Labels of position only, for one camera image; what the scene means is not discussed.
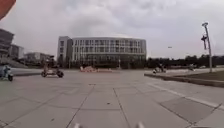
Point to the curved white building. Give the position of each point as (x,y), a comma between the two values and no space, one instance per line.
(106,48)

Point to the grey paved plaza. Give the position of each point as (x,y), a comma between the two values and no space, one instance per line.
(106,100)

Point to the small vehicle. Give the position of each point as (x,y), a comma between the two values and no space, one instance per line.
(52,72)

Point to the robot's own part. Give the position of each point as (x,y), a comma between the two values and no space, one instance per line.
(77,126)
(140,125)

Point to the low building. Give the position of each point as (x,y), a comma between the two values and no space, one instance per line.
(38,57)

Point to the row of trees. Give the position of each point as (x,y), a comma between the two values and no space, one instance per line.
(186,61)

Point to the raised kerb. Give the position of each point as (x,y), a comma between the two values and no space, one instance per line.
(186,80)

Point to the grass patch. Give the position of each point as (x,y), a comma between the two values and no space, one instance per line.
(208,75)

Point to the pale blue scooter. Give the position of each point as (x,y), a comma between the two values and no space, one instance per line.
(6,73)

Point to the grey building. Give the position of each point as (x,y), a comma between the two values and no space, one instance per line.
(6,43)

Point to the red structure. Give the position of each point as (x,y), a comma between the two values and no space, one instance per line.
(5,6)

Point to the tall lamp post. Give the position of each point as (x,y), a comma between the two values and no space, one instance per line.
(208,50)

